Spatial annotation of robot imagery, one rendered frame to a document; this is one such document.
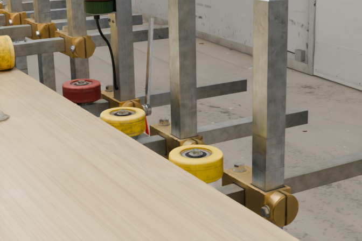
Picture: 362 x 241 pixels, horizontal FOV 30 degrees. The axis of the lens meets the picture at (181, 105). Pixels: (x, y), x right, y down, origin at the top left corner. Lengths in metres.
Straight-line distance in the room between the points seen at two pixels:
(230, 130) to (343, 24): 3.79
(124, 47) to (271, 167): 0.51
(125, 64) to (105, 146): 0.38
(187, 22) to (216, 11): 5.50
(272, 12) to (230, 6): 5.46
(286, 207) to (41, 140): 0.40
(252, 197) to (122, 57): 0.50
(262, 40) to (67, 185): 0.33
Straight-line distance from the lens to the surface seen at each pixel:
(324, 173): 1.14
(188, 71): 1.18
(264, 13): 0.95
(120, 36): 1.39
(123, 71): 1.40
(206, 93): 1.57
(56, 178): 0.94
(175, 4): 1.16
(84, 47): 1.60
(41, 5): 1.85
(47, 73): 1.88
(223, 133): 1.31
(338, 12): 5.10
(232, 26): 6.40
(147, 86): 1.44
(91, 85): 1.41
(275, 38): 0.96
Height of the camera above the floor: 1.25
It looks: 16 degrees down
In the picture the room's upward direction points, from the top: 1 degrees counter-clockwise
